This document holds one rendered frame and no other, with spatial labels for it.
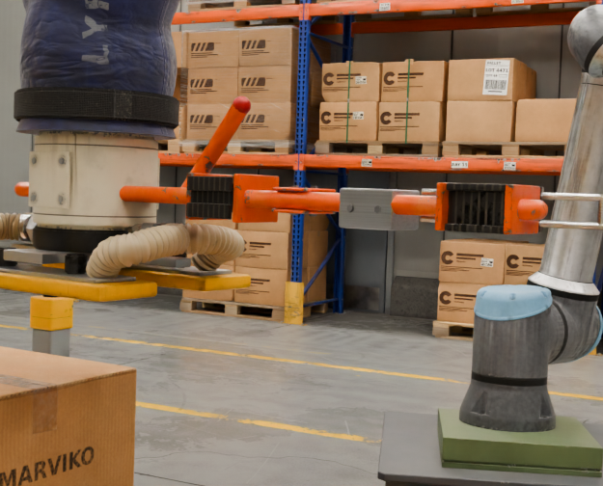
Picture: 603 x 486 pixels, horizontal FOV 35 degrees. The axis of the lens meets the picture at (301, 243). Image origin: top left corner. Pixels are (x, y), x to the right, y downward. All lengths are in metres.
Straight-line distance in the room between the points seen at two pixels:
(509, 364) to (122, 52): 1.01
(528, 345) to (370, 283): 8.35
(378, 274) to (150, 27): 8.95
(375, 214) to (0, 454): 0.67
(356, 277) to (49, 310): 8.29
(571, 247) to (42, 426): 1.13
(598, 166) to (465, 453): 0.65
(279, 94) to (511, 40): 2.39
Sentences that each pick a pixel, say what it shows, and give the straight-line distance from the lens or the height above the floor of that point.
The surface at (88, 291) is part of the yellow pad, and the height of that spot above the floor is 1.12.
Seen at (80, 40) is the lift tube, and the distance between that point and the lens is 1.30.
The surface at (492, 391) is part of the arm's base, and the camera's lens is 1.94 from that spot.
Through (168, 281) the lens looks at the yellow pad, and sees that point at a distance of 1.35.
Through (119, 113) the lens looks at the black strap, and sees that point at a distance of 1.28.
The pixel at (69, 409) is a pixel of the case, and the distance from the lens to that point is 1.52.
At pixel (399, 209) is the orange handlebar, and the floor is 1.23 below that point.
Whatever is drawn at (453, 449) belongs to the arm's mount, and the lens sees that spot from 1.83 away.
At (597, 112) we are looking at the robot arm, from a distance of 2.06.
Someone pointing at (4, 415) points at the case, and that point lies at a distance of 1.43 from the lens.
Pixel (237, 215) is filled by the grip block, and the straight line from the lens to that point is 1.16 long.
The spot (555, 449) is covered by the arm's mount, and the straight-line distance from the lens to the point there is 1.85.
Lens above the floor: 1.25
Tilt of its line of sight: 3 degrees down
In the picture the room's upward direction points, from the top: 2 degrees clockwise
